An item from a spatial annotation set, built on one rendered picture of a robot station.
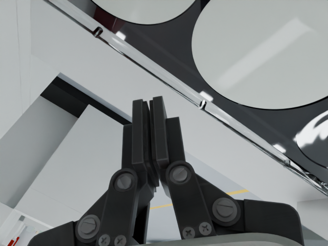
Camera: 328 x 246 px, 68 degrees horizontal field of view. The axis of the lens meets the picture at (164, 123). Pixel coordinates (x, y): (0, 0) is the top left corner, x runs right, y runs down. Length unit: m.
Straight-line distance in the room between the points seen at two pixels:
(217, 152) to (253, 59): 0.28
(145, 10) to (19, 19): 0.22
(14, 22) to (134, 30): 0.21
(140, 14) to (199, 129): 0.24
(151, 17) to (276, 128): 0.13
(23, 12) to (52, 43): 0.06
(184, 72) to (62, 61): 0.26
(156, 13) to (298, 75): 0.10
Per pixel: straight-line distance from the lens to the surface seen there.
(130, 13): 0.18
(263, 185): 0.50
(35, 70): 0.52
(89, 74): 0.40
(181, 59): 0.19
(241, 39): 0.17
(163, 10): 0.17
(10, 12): 0.35
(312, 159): 0.26
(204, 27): 0.17
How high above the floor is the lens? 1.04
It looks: 33 degrees down
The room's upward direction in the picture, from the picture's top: 155 degrees counter-clockwise
